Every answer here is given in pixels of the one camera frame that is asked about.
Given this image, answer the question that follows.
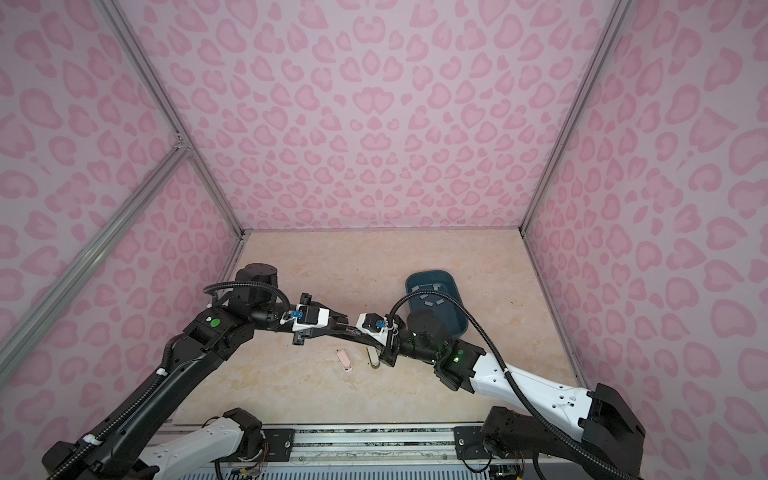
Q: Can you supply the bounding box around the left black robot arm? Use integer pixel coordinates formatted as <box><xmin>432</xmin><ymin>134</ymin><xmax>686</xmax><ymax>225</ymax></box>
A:
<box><xmin>42</xmin><ymin>263</ymin><xmax>390</xmax><ymax>479</ymax></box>

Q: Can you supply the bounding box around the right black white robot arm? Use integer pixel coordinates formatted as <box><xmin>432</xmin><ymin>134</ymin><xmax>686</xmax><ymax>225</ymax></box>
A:
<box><xmin>357</xmin><ymin>310</ymin><xmax>646</xmax><ymax>479</ymax></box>

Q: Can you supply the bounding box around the pink small stapler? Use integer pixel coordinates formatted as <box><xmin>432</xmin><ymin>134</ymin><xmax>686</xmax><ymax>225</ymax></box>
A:
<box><xmin>336</xmin><ymin>349</ymin><xmax>353</xmax><ymax>372</ymax></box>

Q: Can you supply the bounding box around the teal plastic tray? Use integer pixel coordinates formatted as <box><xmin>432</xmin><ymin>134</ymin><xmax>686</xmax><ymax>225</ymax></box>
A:
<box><xmin>405</xmin><ymin>270</ymin><xmax>469</xmax><ymax>338</ymax></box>

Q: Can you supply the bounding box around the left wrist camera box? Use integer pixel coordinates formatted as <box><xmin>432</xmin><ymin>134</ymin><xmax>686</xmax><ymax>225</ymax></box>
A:
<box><xmin>290</xmin><ymin>305</ymin><xmax>330</xmax><ymax>332</ymax></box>

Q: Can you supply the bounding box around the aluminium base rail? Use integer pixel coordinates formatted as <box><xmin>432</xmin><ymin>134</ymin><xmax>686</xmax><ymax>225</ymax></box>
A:
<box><xmin>149</xmin><ymin>422</ymin><xmax>637</xmax><ymax>480</ymax></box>

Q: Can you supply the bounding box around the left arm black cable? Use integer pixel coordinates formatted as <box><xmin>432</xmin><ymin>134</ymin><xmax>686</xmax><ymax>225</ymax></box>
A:
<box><xmin>202</xmin><ymin>280</ymin><xmax>292</xmax><ymax>313</ymax></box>

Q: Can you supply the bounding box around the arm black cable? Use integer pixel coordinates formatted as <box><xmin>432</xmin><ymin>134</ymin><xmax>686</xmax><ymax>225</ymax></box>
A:
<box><xmin>386</xmin><ymin>289</ymin><xmax>637</xmax><ymax>480</ymax></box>
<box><xmin>202</xmin><ymin>280</ymin><xmax>292</xmax><ymax>313</ymax></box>

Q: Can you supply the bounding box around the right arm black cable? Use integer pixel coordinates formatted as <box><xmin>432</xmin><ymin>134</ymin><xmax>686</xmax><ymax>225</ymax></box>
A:
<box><xmin>386</xmin><ymin>289</ymin><xmax>637</xmax><ymax>480</ymax></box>

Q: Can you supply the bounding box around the aluminium frame diagonal bar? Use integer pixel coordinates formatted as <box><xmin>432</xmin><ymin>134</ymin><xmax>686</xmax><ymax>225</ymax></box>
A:
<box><xmin>1</xmin><ymin>141</ymin><xmax>188</xmax><ymax>385</ymax></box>

